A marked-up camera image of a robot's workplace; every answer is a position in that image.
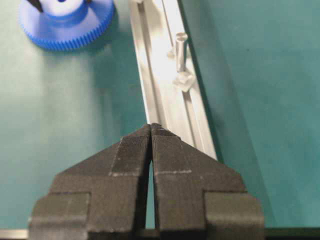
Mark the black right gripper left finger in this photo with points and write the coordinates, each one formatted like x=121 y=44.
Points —
x=101 y=198

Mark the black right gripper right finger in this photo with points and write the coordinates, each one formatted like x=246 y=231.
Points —
x=199 y=198

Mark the large blue plastic gear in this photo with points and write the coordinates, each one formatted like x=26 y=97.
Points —
x=65 y=25

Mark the silver aluminium extrusion rail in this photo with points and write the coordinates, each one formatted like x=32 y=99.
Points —
x=154 y=25

